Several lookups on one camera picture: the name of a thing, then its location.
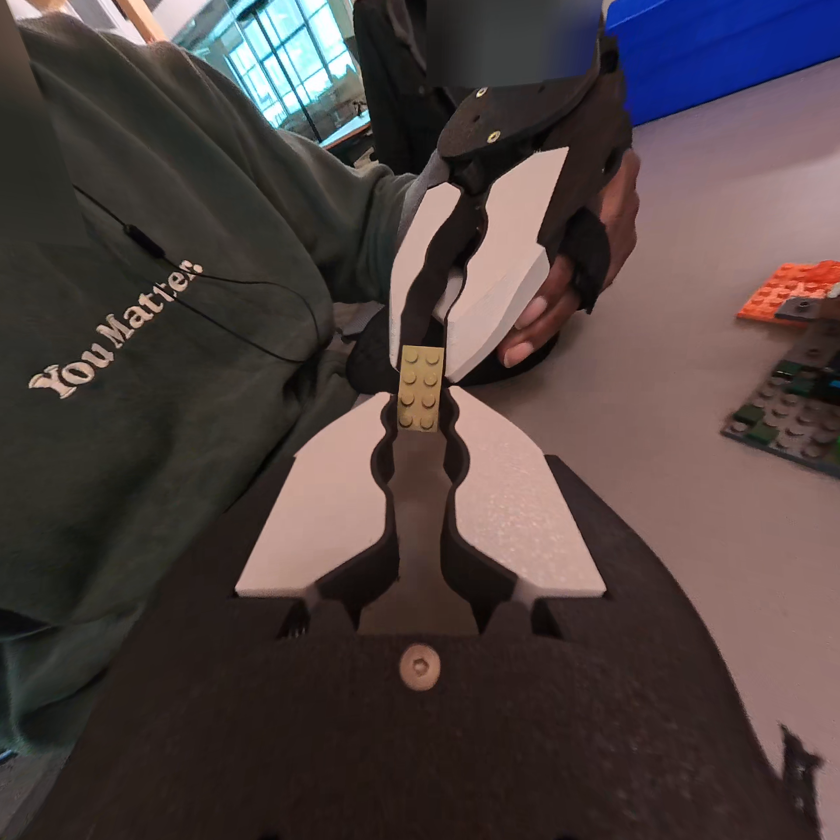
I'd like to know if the glass window wall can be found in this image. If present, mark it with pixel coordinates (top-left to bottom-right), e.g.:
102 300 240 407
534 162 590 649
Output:
174 0 368 142

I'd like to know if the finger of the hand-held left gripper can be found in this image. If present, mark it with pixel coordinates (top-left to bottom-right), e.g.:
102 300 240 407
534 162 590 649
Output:
433 146 571 385
389 182 490 368

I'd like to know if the orange toy brick plate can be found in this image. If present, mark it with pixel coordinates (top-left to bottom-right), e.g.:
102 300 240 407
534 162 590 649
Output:
736 260 840 324

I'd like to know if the grey desk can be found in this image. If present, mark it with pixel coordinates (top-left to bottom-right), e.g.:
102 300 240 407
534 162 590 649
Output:
328 59 840 834

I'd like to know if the person's left hand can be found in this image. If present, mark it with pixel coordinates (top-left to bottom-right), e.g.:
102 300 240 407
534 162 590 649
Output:
497 151 641 368

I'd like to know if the person's left forearm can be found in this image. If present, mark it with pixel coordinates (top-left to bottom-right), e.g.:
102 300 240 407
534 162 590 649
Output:
289 125 454 309

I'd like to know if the black thin earphone cable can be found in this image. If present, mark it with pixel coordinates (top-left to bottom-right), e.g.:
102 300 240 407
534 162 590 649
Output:
72 184 332 362

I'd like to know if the blue storage bin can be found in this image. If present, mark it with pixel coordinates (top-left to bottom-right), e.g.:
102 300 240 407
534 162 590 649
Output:
604 0 840 126

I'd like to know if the tan toy brick plate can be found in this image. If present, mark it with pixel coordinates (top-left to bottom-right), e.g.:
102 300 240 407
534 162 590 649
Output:
395 344 444 434

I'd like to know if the toy brick tower model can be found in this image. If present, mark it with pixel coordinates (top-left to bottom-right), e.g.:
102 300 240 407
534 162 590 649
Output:
721 289 840 479

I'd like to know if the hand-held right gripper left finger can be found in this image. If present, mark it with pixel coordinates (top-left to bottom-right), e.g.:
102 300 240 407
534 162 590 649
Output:
235 392 400 634

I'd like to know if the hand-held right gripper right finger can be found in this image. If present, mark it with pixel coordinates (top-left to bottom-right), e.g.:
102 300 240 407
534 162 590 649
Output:
440 386 607 636

